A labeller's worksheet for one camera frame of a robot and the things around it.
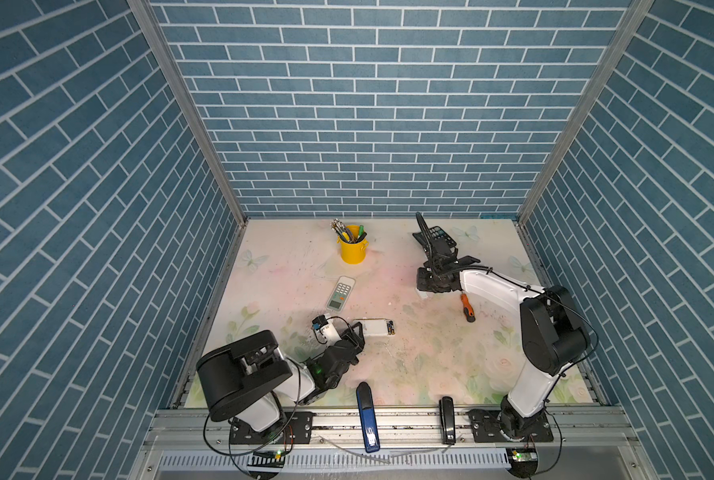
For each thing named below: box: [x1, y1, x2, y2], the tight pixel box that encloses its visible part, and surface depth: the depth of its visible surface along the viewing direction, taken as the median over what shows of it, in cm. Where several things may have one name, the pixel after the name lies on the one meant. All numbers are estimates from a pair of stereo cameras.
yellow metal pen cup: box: [336, 236, 369, 265], surface depth 107 cm
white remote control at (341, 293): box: [326, 276, 356, 313], surface depth 100 cm
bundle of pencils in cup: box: [329, 218, 361, 244], surface depth 100 cm
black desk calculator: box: [428, 226, 458, 257], surface depth 114 cm
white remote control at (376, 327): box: [352, 318, 396, 337], surface depth 91 cm
